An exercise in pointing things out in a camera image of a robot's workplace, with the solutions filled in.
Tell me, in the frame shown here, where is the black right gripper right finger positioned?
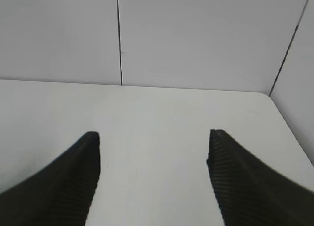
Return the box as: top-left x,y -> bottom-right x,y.
207,129 -> 314,226

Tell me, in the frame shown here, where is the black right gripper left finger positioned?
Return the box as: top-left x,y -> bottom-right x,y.
0,131 -> 100,226

